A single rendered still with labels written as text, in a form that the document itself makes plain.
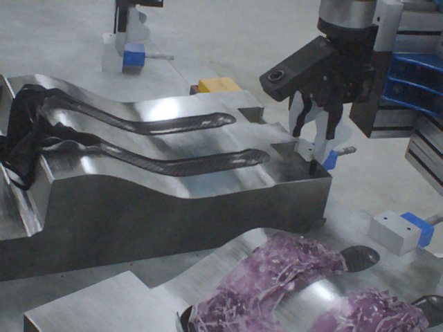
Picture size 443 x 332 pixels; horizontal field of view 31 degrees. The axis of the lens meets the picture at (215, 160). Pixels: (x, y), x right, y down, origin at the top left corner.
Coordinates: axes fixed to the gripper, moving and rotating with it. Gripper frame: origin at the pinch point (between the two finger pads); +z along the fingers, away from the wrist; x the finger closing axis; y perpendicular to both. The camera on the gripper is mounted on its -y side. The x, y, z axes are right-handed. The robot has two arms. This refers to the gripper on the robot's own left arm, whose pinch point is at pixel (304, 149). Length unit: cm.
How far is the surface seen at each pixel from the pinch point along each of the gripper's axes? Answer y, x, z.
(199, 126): -15.6, 5.6, -3.5
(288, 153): -6.3, -3.8, -2.6
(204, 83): -1.8, 25.9, 0.9
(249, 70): 129, 184, 85
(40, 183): -43.2, -4.8, -5.8
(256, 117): -4.5, 6.9, -2.5
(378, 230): -6.6, -23.3, -2.5
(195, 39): 124, 223, 85
